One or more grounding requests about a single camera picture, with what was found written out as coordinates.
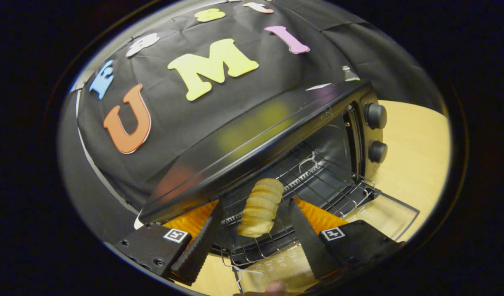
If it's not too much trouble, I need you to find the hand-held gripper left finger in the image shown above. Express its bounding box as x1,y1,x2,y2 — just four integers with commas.
114,200,224,286

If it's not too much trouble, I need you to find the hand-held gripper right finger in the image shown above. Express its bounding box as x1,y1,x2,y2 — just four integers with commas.
288,197,404,281

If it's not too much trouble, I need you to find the golden ridged bread roll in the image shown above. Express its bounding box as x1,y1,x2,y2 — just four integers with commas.
236,178,285,238

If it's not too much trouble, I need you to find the black toaster oven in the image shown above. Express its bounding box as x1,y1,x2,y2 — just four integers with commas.
138,80,421,293

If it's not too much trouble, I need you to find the green drink bottle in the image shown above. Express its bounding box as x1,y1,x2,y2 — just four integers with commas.
342,65,361,82

